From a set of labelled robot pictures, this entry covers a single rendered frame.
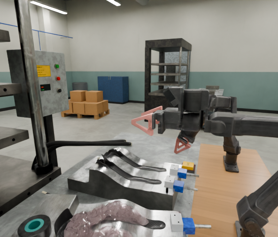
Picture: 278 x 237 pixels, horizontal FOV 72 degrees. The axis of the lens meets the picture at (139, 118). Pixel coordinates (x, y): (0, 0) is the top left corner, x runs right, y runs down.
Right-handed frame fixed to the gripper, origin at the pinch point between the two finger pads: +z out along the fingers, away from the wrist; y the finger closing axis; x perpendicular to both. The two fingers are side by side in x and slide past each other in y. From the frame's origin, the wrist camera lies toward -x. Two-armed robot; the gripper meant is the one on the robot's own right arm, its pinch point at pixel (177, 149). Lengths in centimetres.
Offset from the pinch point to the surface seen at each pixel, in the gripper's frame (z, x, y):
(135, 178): 19.7, -7.9, 9.7
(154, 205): 18.7, 4.5, 17.3
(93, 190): 32.9, -20.4, 17.2
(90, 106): 200, -226, -371
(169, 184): 9.1, 4.6, 13.0
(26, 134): 39, -69, 10
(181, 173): 8.3, 7.6, 1.7
